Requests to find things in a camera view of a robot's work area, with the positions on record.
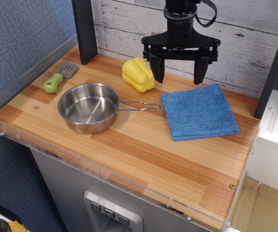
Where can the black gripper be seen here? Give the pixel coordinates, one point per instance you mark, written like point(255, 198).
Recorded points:
point(180, 42)

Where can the yellow toy bell pepper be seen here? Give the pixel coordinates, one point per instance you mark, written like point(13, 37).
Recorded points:
point(138, 74)

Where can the green handled grey spatula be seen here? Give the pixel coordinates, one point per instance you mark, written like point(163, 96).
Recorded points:
point(65, 71)

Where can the dark grey post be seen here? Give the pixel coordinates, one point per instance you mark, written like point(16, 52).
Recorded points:
point(84, 23)
point(268, 87)

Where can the yellow object bottom left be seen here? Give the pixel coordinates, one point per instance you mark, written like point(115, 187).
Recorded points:
point(17, 227)

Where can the dark grey left post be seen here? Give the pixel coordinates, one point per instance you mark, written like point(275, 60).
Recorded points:
point(84, 23)

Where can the clear acrylic guard rail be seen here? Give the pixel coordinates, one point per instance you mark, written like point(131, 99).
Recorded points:
point(196, 180)

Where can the grey cabinet with button panel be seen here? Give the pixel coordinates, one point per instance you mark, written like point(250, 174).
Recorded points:
point(88, 204)

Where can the blue microfiber cloth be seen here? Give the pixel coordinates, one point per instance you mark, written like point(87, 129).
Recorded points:
point(199, 113)

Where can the white ridged side appliance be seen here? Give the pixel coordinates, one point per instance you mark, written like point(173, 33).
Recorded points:
point(262, 165)

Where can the dark grey right post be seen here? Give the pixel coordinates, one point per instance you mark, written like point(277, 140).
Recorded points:
point(268, 87)

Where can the stainless steel pan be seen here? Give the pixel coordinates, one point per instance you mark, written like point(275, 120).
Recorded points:
point(93, 107)

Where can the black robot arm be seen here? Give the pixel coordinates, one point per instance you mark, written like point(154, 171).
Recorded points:
point(174, 8)

